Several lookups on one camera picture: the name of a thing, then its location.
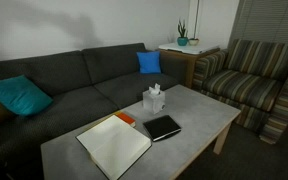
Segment white board with yellow edge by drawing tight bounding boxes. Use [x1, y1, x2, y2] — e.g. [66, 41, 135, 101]
[75, 114, 153, 180]

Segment teal cushion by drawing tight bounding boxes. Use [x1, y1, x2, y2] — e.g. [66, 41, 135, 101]
[0, 74, 54, 117]

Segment yellow book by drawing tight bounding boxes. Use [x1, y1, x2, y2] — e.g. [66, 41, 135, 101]
[89, 110, 122, 132]

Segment grey tissue box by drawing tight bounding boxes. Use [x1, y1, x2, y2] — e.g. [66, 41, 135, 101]
[142, 83, 167, 115]

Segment striped armchair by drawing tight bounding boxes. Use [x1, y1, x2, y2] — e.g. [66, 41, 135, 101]
[192, 38, 288, 145]

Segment window blinds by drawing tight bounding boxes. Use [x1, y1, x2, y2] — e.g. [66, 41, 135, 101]
[228, 0, 288, 61]

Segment dark grey fabric sofa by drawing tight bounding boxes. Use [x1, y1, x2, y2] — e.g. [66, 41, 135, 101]
[0, 42, 188, 180]

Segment orange book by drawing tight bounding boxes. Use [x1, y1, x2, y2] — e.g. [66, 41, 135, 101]
[115, 111, 137, 129]

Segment white tray board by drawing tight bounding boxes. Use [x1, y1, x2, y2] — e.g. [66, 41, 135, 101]
[158, 42, 220, 55]

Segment blue cushion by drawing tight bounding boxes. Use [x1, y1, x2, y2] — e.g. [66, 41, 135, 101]
[136, 50, 162, 75]

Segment teal pot with plant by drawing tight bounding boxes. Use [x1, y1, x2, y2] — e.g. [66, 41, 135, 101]
[177, 18, 189, 47]

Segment wooden side table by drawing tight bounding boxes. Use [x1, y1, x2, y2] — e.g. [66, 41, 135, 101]
[158, 47, 221, 89]

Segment grey top coffee table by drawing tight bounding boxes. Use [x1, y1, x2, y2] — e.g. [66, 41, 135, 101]
[40, 83, 242, 180]

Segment small black notebook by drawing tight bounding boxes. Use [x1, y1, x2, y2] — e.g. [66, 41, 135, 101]
[142, 114, 182, 143]

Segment small white orchid pot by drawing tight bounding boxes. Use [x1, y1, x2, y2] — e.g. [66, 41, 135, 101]
[188, 0, 201, 47]

